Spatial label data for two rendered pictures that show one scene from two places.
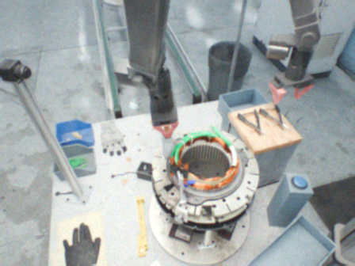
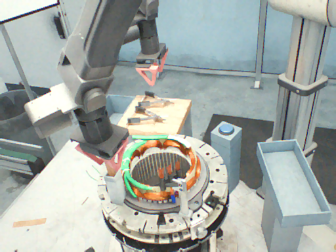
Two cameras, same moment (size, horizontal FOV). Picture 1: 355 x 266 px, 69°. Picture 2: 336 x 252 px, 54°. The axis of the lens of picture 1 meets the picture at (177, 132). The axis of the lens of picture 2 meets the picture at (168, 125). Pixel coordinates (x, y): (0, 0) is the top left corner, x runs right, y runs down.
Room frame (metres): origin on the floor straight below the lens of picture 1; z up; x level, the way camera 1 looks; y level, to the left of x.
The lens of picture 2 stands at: (0.07, 0.34, 1.69)
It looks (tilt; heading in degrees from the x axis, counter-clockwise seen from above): 38 degrees down; 309
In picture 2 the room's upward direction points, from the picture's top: 7 degrees counter-clockwise
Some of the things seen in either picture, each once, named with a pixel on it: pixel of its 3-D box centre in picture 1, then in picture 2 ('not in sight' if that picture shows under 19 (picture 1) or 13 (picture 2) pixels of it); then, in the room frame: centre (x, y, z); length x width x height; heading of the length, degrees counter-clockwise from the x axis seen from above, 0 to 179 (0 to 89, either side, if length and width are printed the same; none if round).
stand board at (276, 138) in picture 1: (263, 127); (155, 116); (0.66, -0.32, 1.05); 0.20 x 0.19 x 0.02; 18
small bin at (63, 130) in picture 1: (75, 134); not in sight; (0.84, 0.49, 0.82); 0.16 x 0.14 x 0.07; 107
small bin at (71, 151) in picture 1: (75, 161); not in sight; (0.68, 0.45, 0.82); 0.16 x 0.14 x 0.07; 105
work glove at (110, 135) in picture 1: (112, 136); not in sight; (0.85, 0.32, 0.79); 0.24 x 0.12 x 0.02; 16
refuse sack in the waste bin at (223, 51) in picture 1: (227, 68); (18, 125); (2.07, -0.46, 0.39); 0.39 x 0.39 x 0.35
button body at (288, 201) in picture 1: (286, 202); (226, 159); (0.44, -0.38, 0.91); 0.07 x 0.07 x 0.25; 86
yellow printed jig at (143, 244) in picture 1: (141, 224); not in sight; (0.40, 0.14, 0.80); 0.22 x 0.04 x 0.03; 9
